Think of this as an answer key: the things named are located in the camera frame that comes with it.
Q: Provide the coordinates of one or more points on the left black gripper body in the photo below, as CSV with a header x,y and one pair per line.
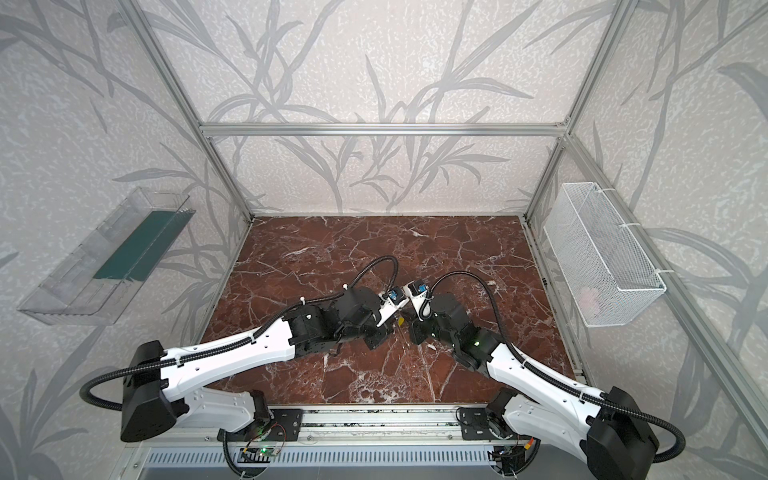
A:
x,y
377,330

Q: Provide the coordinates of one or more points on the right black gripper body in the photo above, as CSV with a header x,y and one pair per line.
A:
x,y
417,328

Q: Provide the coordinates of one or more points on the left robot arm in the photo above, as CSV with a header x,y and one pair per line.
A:
x,y
170,387

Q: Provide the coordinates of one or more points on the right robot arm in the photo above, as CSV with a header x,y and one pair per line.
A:
x,y
617,446

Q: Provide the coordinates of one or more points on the pink object in basket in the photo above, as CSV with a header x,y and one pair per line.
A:
x,y
588,299

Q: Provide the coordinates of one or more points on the small circuit board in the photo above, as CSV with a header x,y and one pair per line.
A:
x,y
259,455

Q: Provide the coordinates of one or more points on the green felt pad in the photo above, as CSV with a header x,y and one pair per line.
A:
x,y
139,254

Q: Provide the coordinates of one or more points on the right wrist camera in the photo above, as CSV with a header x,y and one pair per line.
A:
x,y
418,293

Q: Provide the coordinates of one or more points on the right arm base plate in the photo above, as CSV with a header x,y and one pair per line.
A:
x,y
474,424

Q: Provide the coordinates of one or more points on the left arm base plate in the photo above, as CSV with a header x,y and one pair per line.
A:
x,y
284,424

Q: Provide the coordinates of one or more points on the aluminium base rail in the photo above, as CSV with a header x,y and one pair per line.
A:
x,y
372,426

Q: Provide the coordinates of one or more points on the white wire mesh basket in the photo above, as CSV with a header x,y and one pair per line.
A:
x,y
595,247

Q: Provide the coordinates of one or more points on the clear plastic wall bin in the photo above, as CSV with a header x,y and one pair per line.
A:
x,y
95,283

